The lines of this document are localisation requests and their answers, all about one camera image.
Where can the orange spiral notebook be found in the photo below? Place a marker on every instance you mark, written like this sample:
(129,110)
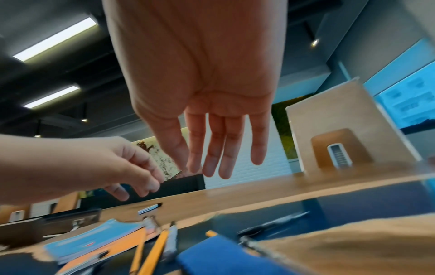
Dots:
(125,247)

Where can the wooden table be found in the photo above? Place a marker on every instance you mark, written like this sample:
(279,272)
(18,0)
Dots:
(255,193)

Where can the brown wooden chair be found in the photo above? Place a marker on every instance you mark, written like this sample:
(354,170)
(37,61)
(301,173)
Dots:
(322,150)
(68,202)

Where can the blue eraser block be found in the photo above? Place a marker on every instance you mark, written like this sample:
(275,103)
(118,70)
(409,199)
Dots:
(221,257)

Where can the blue orange notebook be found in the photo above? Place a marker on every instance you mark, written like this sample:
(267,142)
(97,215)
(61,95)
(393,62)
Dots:
(91,237)

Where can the linear ceiling light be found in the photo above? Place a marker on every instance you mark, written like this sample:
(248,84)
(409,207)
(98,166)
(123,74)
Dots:
(56,39)
(51,96)

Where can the bunch of yellow pencils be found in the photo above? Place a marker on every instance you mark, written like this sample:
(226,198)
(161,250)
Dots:
(153,255)

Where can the dark wooden box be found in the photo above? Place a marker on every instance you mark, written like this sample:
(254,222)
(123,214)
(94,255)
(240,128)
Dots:
(34,228)

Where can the brown metal-framed board panel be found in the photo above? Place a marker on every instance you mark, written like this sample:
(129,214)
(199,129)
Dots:
(340,120)

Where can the green foliage wall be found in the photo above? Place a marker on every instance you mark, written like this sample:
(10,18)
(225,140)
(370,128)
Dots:
(282,129)

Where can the person's left hand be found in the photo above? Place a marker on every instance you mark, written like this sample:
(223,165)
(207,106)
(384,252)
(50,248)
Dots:
(68,166)

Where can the window with building view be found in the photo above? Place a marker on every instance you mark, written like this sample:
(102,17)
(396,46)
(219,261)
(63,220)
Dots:
(407,102)

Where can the grey clear pen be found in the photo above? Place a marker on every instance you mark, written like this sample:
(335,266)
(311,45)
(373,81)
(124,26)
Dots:
(272,224)

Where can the small ceiling spotlight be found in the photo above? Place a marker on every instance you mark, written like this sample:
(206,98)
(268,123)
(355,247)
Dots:
(36,135)
(84,120)
(314,42)

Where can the silver ballpoint pens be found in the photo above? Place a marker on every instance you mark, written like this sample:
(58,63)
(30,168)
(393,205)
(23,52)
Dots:
(251,243)

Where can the person's right hand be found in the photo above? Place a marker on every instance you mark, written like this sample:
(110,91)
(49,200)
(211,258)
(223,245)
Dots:
(204,53)

